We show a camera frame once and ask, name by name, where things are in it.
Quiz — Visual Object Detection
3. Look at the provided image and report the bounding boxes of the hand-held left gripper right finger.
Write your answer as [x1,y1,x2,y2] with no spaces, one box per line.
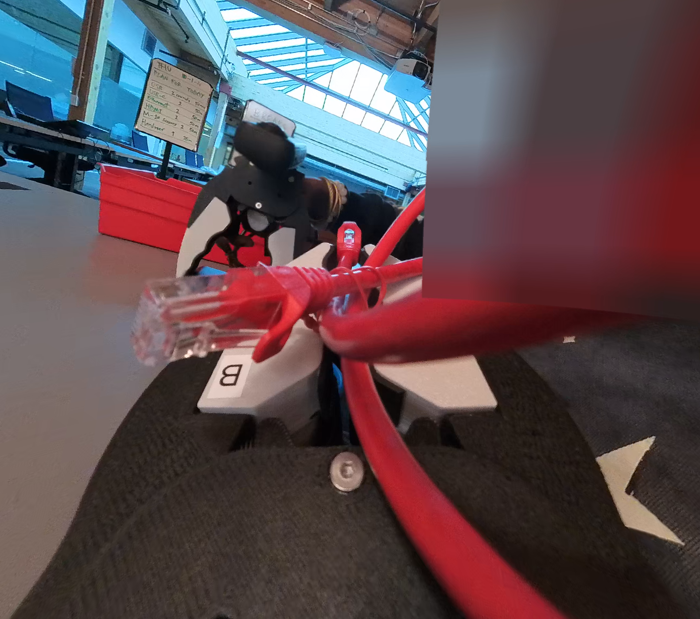
[376,356,498,431]

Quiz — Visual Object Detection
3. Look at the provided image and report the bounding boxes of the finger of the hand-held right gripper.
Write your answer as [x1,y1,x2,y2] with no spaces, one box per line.
[265,226,300,269]
[175,197,236,278]

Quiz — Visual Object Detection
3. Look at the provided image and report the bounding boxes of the red ethernet cable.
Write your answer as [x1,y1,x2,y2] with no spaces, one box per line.
[130,186,569,619]

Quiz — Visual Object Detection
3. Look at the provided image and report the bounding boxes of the gold bracelets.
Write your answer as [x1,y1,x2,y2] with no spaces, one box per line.
[322,177,351,220]

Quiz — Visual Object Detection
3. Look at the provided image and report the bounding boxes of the person's black printed shirt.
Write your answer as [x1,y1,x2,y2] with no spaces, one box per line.
[517,316,700,619]

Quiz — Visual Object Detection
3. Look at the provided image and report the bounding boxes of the white ceiling projector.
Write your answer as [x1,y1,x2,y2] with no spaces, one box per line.
[384,50,434,105]

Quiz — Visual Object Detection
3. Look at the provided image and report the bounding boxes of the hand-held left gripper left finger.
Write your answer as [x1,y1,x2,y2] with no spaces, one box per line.
[196,324,324,420]

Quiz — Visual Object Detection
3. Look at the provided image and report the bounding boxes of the red plastic bin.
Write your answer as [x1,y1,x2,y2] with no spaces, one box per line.
[98,163,270,267]

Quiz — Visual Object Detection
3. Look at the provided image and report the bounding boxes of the black office chair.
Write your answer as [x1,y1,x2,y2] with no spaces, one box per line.
[4,79,57,124]

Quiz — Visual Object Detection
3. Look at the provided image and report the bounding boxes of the person's right forearm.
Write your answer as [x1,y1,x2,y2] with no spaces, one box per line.
[339,191,424,260]

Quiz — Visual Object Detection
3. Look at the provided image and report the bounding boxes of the wooden office desk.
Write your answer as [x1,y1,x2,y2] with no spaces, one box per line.
[0,113,165,188]

